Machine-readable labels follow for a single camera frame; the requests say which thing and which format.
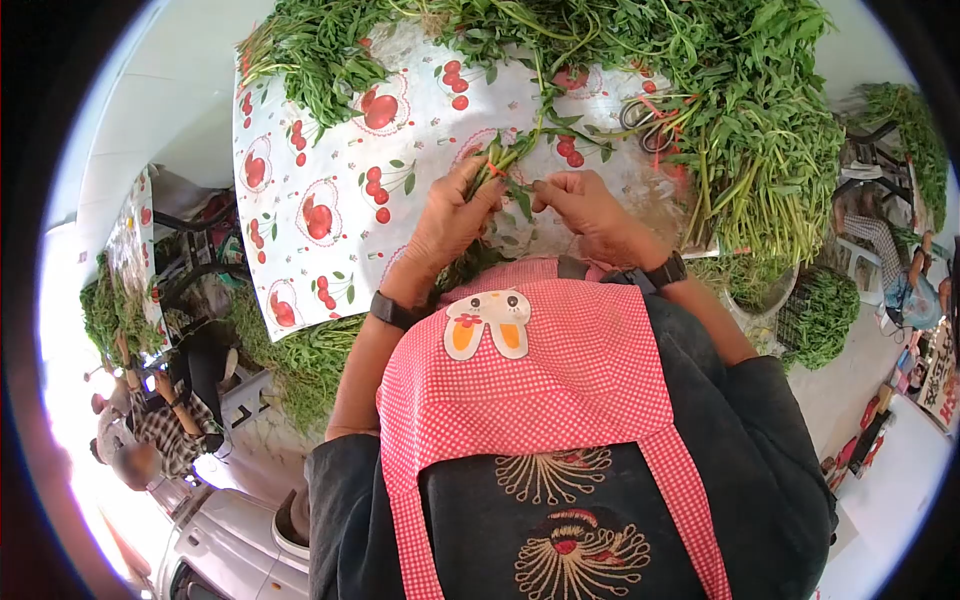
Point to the person's right fingers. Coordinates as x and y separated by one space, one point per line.
581 184

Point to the person's left fingers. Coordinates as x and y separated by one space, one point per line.
466 176

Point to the cherry print table cloth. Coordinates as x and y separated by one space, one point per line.
330 172

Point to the white vehicle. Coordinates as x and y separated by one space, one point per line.
232 547

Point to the person's left hand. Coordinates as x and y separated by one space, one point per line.
442 229

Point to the black chair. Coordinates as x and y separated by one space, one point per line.
199 255

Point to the small bunch of leafy stalks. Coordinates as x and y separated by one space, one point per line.
517 154

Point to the stand with green vegetables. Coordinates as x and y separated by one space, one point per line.
904 142

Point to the black basket of greens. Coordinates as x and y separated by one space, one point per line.
821 315

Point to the person's right hand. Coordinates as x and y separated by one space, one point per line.
600 221

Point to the white plastic stool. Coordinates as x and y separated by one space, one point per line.
246 397

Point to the metal bowl of greens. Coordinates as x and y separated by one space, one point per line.
754 281

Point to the heap of greens under table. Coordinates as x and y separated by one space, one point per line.
307 367

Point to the orange rubber band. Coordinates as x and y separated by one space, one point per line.
493 169

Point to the scissors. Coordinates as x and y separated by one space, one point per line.
651 126

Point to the person's right thumb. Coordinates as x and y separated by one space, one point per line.
549 196

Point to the side table with greens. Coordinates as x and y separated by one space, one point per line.
127 277

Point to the black wrist band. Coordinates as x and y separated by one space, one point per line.
394 310
664 271

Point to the big pile of green vegetables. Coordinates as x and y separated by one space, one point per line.
735 127

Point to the person's body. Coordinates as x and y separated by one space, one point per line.
540 420

